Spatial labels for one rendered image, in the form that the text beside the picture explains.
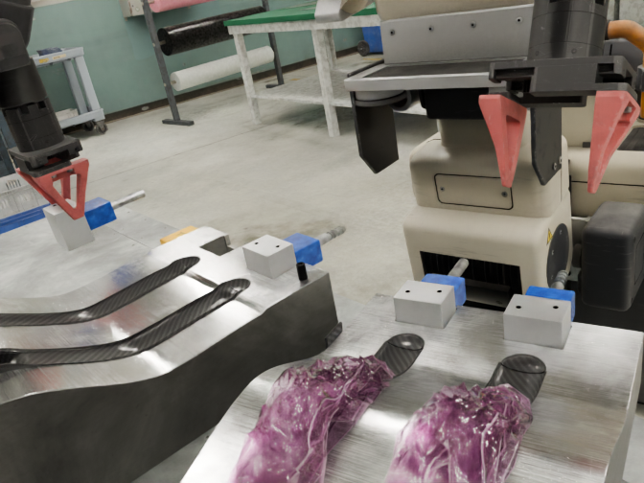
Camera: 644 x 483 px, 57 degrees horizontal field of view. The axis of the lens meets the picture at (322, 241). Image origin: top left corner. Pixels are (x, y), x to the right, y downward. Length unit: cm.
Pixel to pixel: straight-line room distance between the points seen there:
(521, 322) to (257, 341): 25
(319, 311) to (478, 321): 17
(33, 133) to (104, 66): 643
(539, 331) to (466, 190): 42
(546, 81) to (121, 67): 689
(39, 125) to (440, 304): 53
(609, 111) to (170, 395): 43
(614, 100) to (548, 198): 43
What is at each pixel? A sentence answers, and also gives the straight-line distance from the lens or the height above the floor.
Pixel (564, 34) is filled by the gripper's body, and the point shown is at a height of 111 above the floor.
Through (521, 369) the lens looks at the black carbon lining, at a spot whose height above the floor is 85.
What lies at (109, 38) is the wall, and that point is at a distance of 726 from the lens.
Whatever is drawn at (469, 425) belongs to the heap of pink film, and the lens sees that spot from 39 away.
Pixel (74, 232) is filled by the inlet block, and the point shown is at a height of 93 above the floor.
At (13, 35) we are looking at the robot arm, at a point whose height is 117.
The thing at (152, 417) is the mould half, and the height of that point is 85.
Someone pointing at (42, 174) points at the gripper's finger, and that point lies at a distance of 81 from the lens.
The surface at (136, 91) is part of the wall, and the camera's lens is 735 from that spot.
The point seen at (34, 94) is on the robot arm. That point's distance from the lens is 82.
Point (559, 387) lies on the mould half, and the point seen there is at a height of 86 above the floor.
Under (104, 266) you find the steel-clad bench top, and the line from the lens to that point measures 106.
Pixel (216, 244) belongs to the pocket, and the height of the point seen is 88.
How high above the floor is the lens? 119
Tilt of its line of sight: 24 degrees down
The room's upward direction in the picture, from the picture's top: 11 degrees counter-clockwise
